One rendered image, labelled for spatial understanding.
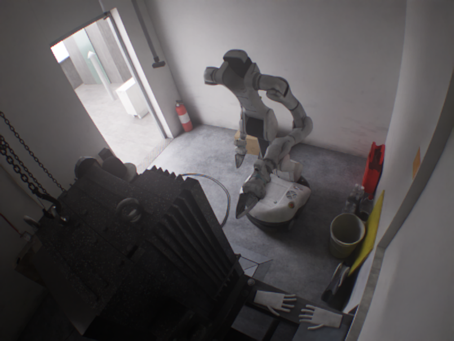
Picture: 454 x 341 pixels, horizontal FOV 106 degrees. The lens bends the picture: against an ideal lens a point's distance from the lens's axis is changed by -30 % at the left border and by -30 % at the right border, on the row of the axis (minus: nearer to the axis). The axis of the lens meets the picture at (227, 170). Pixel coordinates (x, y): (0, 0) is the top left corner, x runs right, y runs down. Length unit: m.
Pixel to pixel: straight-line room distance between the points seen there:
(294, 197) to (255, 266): 0.69
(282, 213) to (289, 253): 0.41
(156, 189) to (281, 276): 1.66
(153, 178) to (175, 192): 0.10
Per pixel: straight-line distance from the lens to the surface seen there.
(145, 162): 3.58
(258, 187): 1.02
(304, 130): 1.36
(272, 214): 2.05
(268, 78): 1.24
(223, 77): 1.39
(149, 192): 0.70
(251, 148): 2.95
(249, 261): 2.23
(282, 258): 2.23
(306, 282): 2.16
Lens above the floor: 2.07
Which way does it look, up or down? 45 degrees down
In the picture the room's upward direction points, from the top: 19 degrees counter-clockwise
